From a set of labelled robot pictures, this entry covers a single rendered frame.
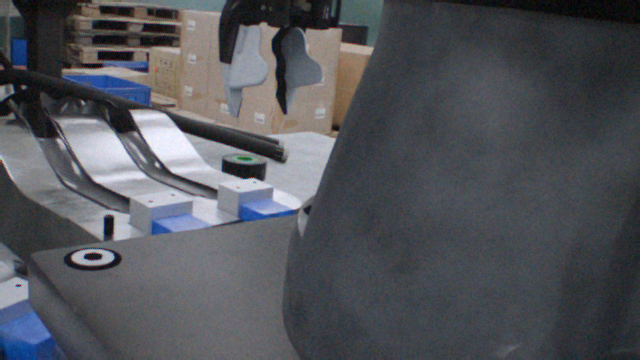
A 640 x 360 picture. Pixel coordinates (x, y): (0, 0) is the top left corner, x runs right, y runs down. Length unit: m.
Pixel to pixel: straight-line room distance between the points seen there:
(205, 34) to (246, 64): 4.53
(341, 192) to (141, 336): 0.06
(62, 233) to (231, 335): 0.55
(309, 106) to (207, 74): 0.87
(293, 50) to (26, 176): 0.34
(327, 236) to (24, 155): 0.72
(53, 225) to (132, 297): 0.54
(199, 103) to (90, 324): 5.10
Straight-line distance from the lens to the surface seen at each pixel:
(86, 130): 0.91
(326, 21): 0.65
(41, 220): 0.75
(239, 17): 0.66
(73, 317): 0.18
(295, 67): 0.71
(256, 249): 0.22
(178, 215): 0.66
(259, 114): 4.70
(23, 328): 0.53
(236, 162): 1.14
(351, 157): 0.15
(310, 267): 0.15
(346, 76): 5.37
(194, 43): 5.29
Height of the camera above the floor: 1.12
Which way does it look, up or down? 15 degrees down
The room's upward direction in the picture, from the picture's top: 6 degrees clockwise
